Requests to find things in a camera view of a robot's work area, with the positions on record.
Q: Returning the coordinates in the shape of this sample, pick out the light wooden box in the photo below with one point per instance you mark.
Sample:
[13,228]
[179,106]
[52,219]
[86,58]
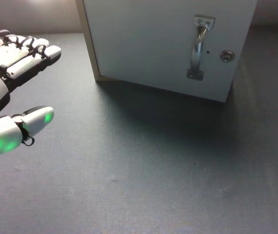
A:
[90,48]

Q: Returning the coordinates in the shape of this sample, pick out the silver keyhole lock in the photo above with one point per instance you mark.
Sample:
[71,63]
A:
[227,56]

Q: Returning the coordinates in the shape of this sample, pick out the grey table cloth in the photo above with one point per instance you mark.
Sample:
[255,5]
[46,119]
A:
[129,170]

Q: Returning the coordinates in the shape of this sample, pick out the dark brown wooden panel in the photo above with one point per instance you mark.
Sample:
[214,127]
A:
[141,44]

